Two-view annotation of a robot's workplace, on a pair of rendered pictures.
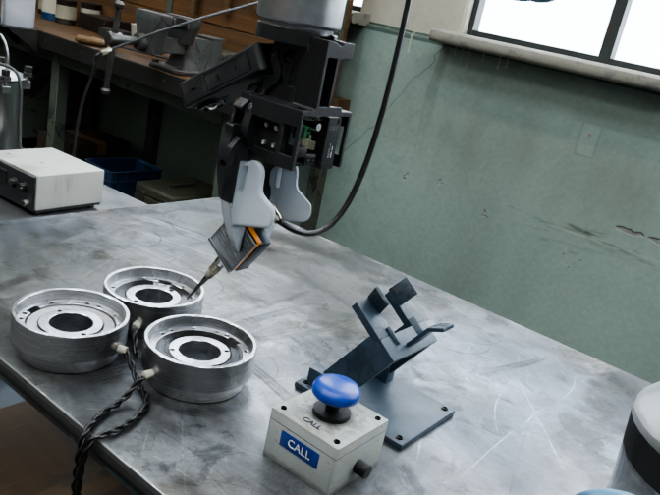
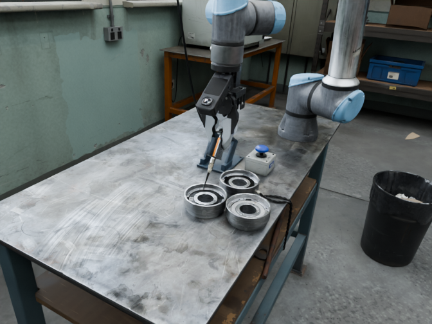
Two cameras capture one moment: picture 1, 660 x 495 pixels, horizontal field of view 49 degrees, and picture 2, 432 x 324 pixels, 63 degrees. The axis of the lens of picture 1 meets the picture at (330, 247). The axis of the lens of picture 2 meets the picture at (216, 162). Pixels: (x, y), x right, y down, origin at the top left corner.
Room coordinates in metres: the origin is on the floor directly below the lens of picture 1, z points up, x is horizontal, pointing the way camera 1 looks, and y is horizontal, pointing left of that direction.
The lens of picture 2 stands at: (0.79, 0.90, 1.30)
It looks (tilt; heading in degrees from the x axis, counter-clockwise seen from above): 27 degrees down; 262
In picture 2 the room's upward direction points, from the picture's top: 3 degrees clockwise
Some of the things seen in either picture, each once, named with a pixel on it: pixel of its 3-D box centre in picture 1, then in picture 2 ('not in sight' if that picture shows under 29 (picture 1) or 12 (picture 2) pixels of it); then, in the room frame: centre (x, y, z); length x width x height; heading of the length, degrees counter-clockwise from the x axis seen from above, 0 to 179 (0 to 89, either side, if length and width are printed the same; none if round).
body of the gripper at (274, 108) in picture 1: (292, 98); (225, 88); (0.65, 0.06, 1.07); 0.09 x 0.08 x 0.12; 56
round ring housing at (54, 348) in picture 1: (70, 330); (247, 212); (0.61, 0.23, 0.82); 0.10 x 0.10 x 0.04
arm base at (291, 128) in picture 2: not in sight; (299, 122); (0.30, -0.30, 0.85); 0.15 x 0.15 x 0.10
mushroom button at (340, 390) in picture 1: (332, 408); (261, 153); (0.52, -0.03, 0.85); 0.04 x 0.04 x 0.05
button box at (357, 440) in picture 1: (331, 437); (261, 161); (0.51, -0.03, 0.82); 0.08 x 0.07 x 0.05; 55
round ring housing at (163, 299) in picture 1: (152, 302); (205, 200); (0.70, 0.17, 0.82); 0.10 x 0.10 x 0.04
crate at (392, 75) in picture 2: not in sight; (395, 70); (-1.66, -2.74, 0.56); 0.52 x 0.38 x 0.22; 142
